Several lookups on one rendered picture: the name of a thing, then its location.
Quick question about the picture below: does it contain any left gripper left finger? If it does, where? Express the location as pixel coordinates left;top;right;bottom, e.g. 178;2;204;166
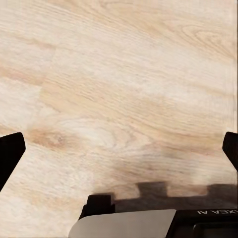
0;132;26;191

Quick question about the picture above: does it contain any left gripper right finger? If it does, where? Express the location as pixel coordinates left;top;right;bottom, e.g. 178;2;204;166
222;131;238;172

